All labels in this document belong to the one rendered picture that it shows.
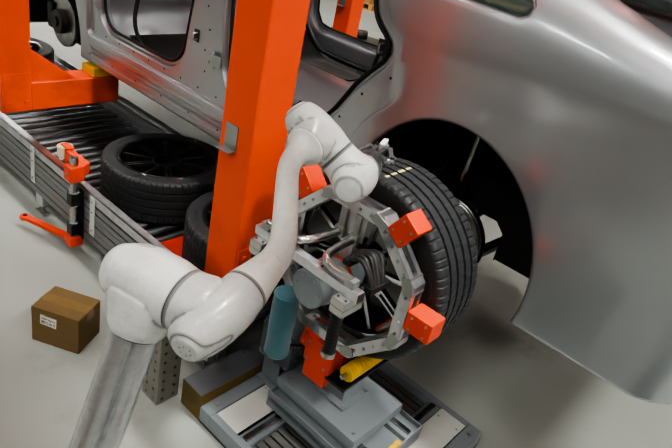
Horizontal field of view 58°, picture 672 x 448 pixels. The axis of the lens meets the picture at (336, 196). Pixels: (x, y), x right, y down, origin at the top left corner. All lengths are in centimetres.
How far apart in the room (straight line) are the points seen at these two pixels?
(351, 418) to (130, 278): 134
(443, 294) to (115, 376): 96
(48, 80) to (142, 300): 269
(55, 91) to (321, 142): 253
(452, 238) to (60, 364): 171
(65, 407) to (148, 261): 147
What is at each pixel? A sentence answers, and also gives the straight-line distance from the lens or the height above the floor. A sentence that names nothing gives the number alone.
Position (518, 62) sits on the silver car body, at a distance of 197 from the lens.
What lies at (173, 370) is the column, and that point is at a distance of 255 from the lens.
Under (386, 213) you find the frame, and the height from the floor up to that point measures 112.
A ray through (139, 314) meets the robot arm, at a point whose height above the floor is 114.
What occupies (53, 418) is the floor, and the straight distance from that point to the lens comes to 261.
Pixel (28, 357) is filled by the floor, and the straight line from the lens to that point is 286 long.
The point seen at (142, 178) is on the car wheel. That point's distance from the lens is 311.
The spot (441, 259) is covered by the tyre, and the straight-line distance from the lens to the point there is 182.
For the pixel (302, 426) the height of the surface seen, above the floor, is 14.
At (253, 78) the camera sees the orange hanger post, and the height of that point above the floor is 136.
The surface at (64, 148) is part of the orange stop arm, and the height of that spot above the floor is 50.
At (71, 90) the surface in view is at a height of 62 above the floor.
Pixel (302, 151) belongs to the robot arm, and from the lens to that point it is 146.
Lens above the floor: 192
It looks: 26 degrees down
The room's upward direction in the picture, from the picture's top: 12 degrees clockwise
